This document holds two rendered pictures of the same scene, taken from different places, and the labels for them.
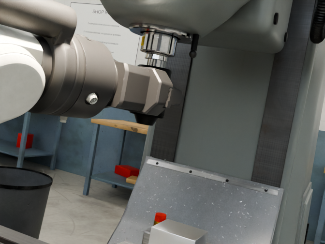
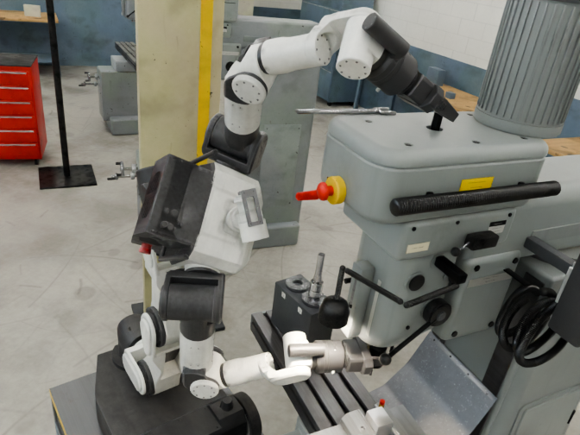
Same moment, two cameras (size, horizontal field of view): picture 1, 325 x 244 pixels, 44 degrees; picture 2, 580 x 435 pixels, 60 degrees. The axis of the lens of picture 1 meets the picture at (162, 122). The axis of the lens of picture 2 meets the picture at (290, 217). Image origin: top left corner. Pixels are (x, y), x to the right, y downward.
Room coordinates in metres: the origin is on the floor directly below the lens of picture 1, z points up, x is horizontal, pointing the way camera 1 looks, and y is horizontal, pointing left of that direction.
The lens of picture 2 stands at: (-0.49, -0.42, 2.19)
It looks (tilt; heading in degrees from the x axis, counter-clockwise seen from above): 28 degrees down; 38
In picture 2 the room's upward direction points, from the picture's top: 7 degrees clockwise
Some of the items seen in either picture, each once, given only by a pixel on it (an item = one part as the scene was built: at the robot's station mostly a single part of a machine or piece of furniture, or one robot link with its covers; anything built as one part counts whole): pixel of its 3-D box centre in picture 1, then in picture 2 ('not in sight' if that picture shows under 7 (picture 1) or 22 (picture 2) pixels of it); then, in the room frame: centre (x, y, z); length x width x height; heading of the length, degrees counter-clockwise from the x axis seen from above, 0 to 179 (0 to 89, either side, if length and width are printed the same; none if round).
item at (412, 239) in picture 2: not in sight; (426, 211); (0.58, 0.00, 1.68); 0.34 x 0.24 x 0.10; 157
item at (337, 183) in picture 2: not in sight; (335, 190); (0.33, 0.11, 1.76); 0.06 x 0.02 x 0.06; 67
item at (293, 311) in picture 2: not in sight; (302, 312); (0.73, 0.43, 1.03); 0.22 x 0.12 x 0.20; 77
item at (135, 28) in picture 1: (160, 32); not in sight; (0.54, 0.02, 1.31); 0.09 x 0.09 x 0.01
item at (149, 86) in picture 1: (99, 83); (345, 356); (0.47, 0.08, 1.23); 0.13 x 0.12 x 0.10; 52
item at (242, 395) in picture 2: not in sight; (244, 417); (0.58, 0.53, 0.50); 0.20 x 0.05 x 0.20; 78
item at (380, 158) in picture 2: not in sight; (431, 161); (0.55, 0.02, 1.81); 0.47 x 0.26 x 0.16; 157
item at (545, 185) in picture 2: not in sight; (481, 196); (0.51, -0.13, 1.79); 0.45 x 0.04 x 0.04; 157
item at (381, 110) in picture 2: not in sight; (345, 110); (0.44, 0.20, 1.89); 0.24 x 0.04 x 0.01; 154
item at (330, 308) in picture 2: not in sight; (334, 308); (0.34, 0.07, 1.46); 0.07 x 0.07 x 0.06
